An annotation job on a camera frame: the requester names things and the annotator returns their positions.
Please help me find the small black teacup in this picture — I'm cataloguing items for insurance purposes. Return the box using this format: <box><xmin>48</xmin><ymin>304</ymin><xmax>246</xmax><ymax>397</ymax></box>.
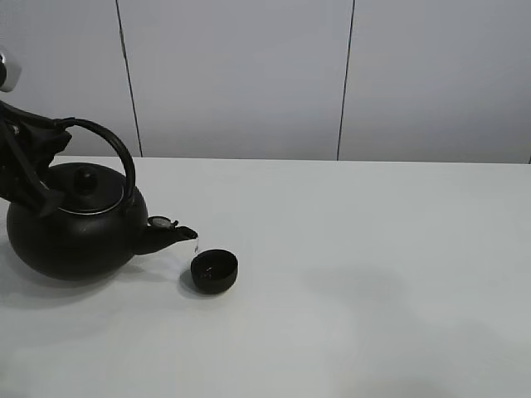
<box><xmin>190</xmin><ymin>249</ymin><xmax>239</xmax><ymax>294</ymax></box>

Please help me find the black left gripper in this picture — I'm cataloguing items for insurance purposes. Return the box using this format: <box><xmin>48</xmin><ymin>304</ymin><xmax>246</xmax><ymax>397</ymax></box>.
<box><xmin>1</xmin><ymin>103</ymin><xmax>71</xmax><ymax>216</ymax></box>

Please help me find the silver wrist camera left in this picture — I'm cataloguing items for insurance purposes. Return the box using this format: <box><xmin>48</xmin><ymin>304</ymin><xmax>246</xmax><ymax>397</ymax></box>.
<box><xmin>0</xmin><ymin>46</ymin><xmax>22</xmax><ymax>92</ymax></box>

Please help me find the black round teapot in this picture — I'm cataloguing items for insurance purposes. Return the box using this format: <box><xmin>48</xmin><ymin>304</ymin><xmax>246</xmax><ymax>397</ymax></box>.
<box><xmin>7</xmin><ymin>118</ymin><xmax>197</xmax><ymax>280</ymax></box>

